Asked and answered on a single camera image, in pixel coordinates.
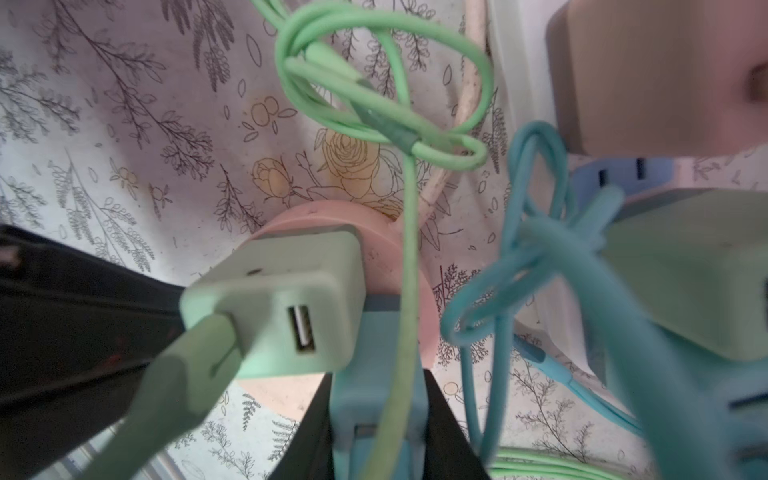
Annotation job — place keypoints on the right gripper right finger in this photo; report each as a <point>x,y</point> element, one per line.
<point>448,455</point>

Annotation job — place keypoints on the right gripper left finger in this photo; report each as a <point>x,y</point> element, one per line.
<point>309,455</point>

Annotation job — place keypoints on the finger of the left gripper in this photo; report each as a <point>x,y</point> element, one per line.
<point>77,333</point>

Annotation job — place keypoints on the teal plug adapter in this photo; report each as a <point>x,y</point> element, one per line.
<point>359,392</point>

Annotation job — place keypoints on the light green plug adapter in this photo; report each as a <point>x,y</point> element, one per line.
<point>295,298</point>

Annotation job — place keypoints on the white blue power strip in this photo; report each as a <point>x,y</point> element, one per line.
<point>517,41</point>

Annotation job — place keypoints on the blue plug adapter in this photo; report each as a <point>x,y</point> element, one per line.
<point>704,417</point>

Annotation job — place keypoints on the pink plug adapter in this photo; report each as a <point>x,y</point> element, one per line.
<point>659,78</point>

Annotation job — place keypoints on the round pink power socket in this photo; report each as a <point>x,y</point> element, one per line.
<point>290,396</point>

